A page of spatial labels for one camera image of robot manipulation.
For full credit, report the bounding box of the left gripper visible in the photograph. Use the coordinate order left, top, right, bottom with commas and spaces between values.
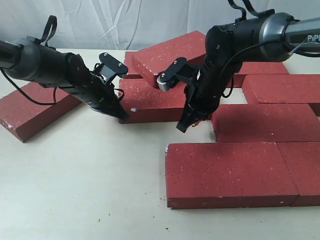
74, 73, 130, 120

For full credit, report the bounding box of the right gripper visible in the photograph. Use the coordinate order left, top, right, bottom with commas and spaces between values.
176, 62, 225, 133

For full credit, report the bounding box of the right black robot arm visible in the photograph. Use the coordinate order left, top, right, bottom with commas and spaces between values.
175, 12, 320, 133

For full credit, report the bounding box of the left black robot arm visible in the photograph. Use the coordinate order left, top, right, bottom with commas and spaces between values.
0, 37, 129, 121

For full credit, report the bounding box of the back left base brick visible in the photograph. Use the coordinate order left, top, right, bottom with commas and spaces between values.
123, 51, 142, 79

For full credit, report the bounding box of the base brick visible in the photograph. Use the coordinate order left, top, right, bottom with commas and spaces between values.
123, 51, 142, 79
233, 62, 289, 88

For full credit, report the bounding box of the right third-row brick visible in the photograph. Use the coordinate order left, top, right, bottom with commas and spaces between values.
211, 103, 320, 143

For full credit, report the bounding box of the right second-row brick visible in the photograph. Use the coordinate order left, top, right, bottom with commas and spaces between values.
242, 74, 320, 105

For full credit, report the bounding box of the back right base brick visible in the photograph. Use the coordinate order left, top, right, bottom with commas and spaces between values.
233, 62, 289, 88

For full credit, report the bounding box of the front large red brick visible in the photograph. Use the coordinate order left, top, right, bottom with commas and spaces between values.
165, 142, 299, 209

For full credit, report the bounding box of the grey fabric backdrop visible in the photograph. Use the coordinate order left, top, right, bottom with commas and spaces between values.
0, 0, 320, 54

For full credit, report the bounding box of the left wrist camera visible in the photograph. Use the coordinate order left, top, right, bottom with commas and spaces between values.
93, 52, 129, 85

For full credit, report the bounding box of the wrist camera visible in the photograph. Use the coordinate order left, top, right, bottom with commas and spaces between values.
93, 52, 129, 85
157, 57, 200, 92

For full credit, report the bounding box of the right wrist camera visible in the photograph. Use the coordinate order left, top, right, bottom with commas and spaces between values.
157, 57, 200, 92

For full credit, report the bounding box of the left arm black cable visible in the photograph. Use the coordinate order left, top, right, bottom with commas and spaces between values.
0, 14, 126, 106

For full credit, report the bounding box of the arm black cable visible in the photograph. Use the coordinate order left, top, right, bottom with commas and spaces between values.
0, 14, 126, 106
219, 0, 320, 98

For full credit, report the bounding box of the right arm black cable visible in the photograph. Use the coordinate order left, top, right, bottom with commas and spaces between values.
219, 0, 320, 98

